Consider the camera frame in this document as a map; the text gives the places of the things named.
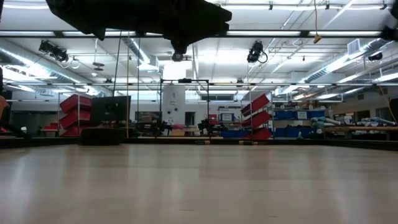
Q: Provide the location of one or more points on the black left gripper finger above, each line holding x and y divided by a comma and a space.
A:
214, 12
192, 34

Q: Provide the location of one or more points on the black copper battery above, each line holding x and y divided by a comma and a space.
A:
202, 142
247, 142

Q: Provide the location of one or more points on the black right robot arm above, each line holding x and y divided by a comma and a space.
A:
390, 32

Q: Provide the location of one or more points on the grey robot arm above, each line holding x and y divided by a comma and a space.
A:
323, 120
376, 120

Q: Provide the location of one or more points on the white sign screen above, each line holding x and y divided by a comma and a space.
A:
227, 117

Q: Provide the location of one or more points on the black monitor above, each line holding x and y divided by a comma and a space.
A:
110, 109

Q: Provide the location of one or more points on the metal rack with red bins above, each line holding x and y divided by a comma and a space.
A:
75, 104
256, 116

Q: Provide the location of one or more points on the yellow hanging hook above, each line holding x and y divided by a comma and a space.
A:
317, 38

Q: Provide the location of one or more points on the blue crate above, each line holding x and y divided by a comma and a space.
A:
233, 133

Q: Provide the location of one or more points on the black calculator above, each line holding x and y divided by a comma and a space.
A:
101, 137

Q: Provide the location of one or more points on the shelf with blue bins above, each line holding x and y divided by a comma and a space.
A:
295, 115

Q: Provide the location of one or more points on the white air vent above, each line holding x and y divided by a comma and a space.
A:
354, 46

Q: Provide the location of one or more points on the black ceiling dome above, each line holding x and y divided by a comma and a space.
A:
375, 56

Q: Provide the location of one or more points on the wooden workbench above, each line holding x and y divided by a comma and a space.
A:
360, 128

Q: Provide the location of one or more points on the black ceiling camera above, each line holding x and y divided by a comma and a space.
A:
255, 53
53, 51
178, 57

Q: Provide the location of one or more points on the black metal frame stand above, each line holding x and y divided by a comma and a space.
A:
185, 80

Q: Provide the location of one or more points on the black overhead frame bar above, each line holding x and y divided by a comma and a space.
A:
264, 33

